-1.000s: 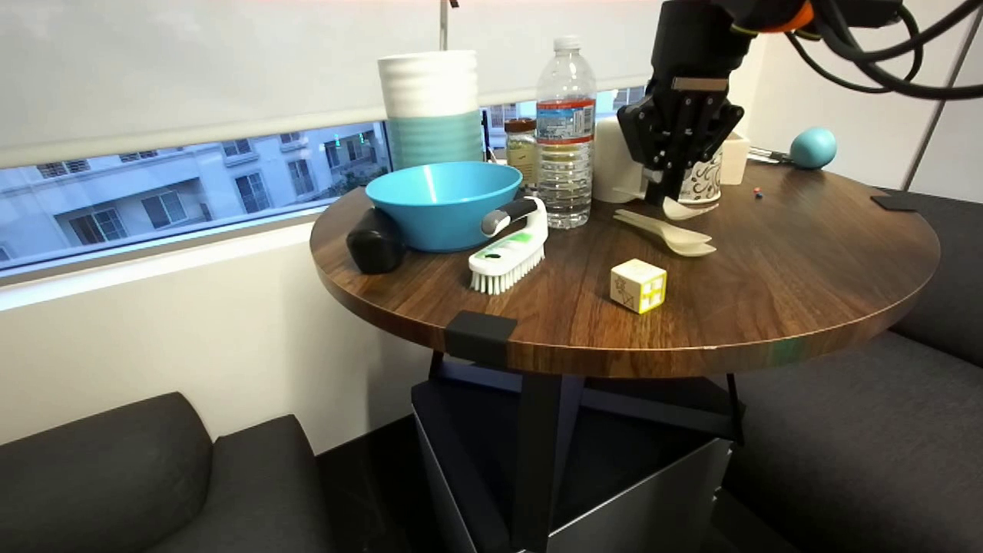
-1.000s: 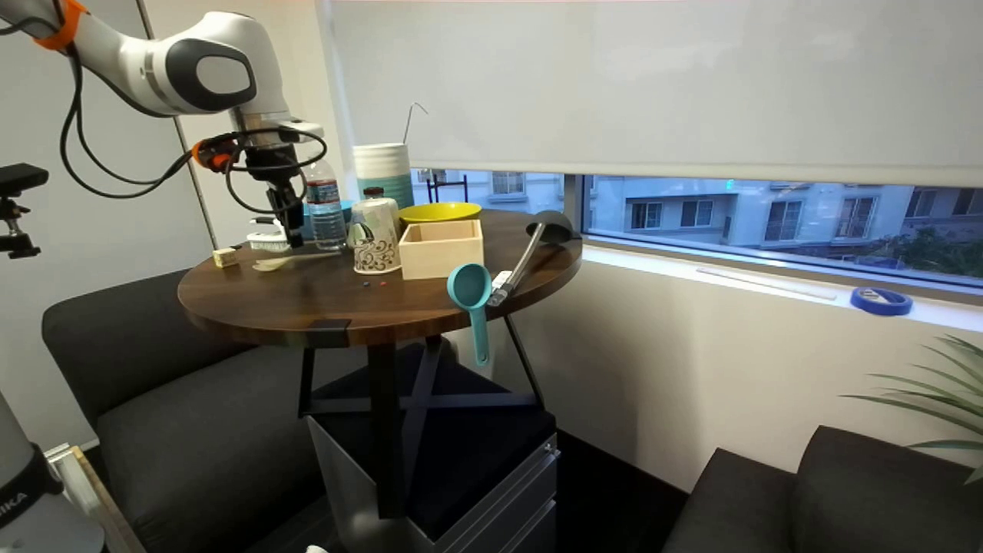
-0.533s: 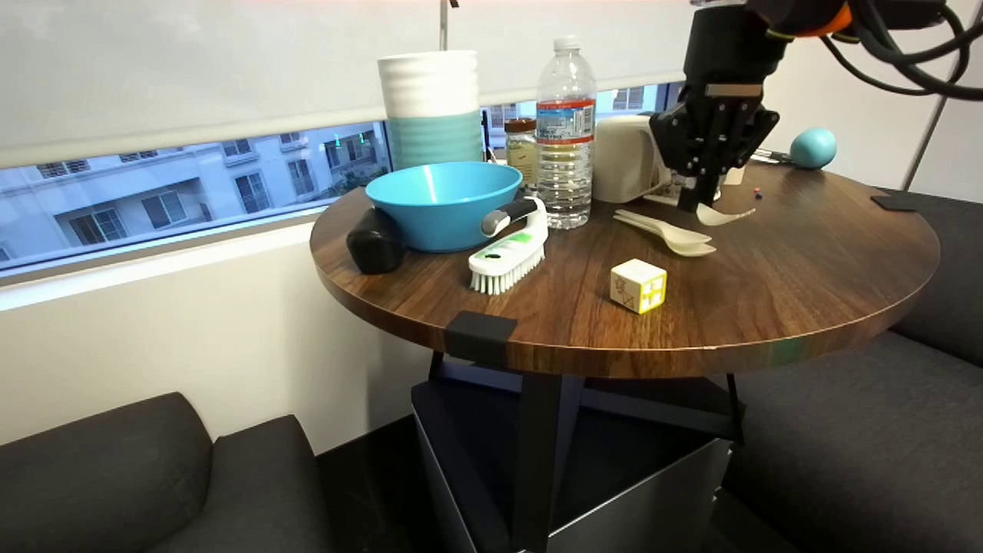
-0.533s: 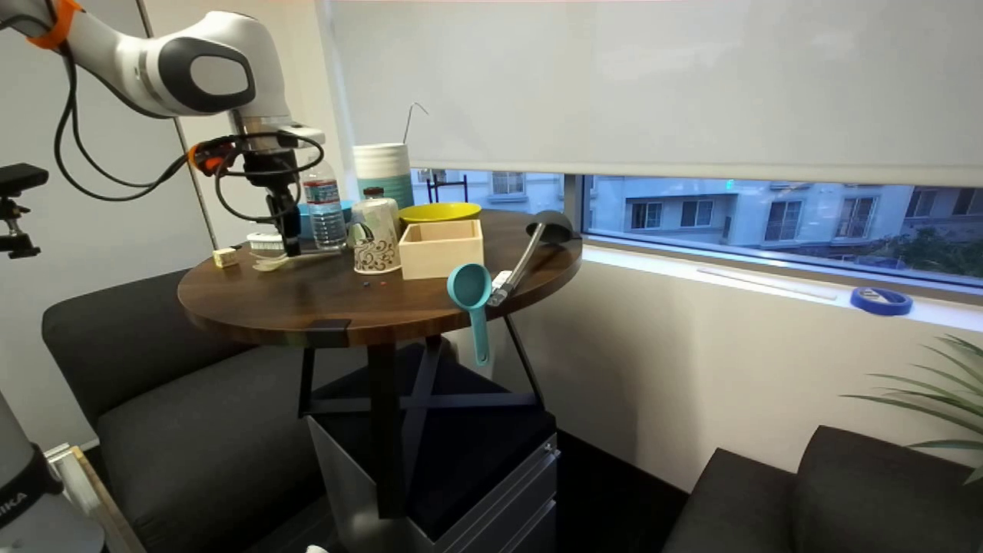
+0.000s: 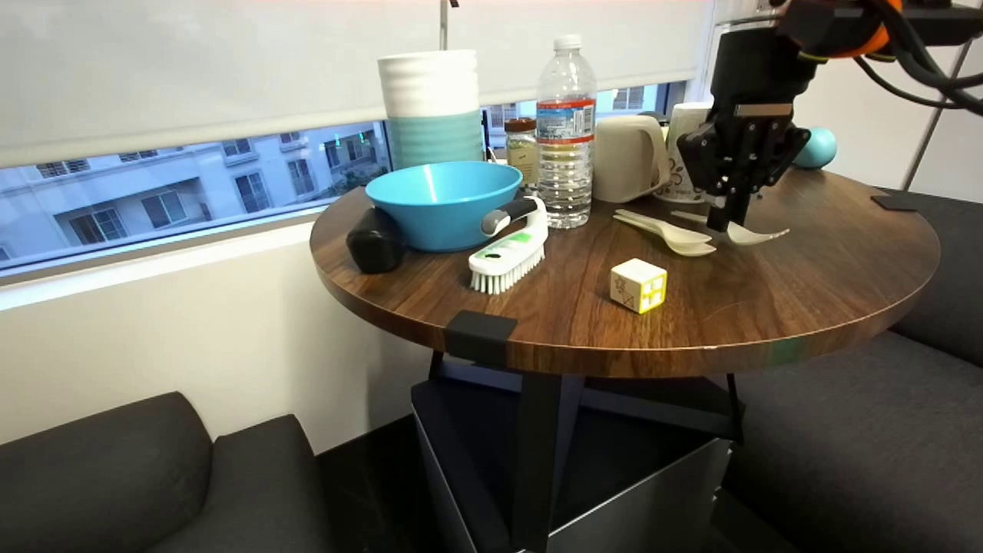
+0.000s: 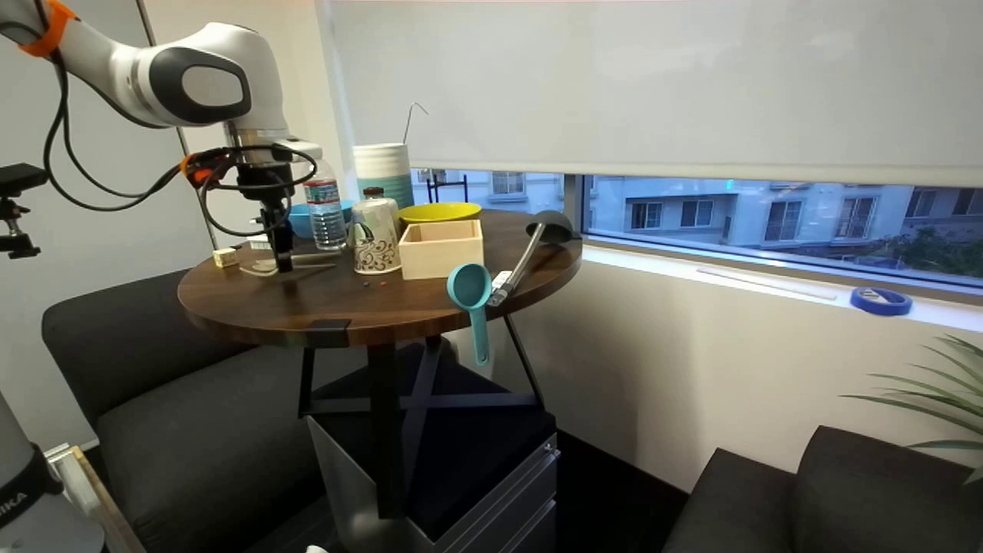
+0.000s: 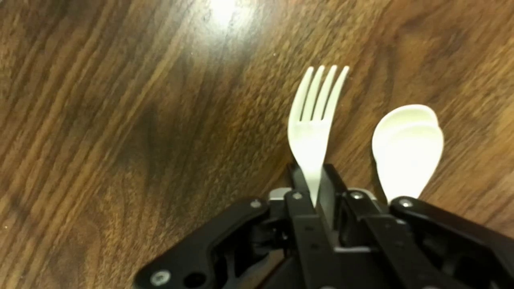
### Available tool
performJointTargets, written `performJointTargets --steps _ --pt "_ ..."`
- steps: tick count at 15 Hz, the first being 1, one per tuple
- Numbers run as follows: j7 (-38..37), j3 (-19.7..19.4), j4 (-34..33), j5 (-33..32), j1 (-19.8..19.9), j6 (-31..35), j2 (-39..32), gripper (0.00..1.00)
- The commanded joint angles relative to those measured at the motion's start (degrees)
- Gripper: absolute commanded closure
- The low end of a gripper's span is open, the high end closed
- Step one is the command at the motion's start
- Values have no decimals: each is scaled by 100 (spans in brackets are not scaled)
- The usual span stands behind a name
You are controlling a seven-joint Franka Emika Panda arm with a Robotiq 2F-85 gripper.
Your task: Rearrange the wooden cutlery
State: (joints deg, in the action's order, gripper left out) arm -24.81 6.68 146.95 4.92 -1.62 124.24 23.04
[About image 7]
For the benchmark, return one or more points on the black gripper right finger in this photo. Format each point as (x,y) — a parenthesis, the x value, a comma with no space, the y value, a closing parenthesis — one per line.
(455,250)

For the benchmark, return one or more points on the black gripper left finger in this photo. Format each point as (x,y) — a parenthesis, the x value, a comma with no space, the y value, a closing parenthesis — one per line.
(241,250)

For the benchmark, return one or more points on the white plastic spoon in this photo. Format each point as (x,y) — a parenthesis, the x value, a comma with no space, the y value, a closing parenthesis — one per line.
(407,154)

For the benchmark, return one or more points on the white plastic fork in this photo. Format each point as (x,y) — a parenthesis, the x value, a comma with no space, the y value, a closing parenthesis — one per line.
(310,138)

